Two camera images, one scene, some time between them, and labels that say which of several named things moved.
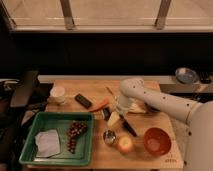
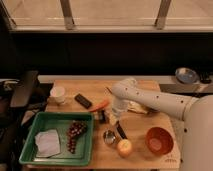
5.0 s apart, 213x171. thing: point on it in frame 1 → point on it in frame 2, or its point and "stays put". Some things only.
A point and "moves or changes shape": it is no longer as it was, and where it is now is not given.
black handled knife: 128,125 → 120,130
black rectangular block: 83,101 stays put
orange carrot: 100,105 stays put
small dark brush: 107,112 moves or changes shape
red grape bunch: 76,128 stays put
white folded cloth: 48,143 stays put
